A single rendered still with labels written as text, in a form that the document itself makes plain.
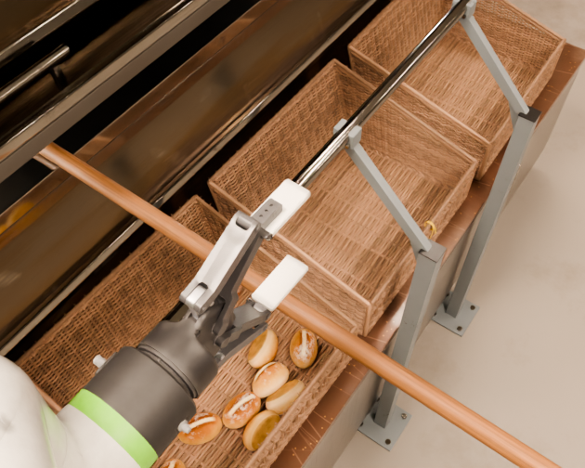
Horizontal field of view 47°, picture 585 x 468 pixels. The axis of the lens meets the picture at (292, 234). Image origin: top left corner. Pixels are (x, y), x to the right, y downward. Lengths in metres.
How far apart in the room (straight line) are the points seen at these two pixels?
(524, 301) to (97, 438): 2.08
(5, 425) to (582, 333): 2.23
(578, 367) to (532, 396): 0.20
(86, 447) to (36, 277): 0.80
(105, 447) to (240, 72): 1.15
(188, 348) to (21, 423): 0.19
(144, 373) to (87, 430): 0.06
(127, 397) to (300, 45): 1.29
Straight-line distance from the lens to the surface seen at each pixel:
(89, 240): 1.41
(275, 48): 1.69
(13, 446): 0.47
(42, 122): 0.98
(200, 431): 1.54
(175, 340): 0.63
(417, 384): 0.96
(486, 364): 2.38
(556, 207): 2.83
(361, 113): 1.30
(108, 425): 0.60
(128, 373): 0.61
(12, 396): 0.50
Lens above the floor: 2.08
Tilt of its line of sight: 54 degrees down
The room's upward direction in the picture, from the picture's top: straight up
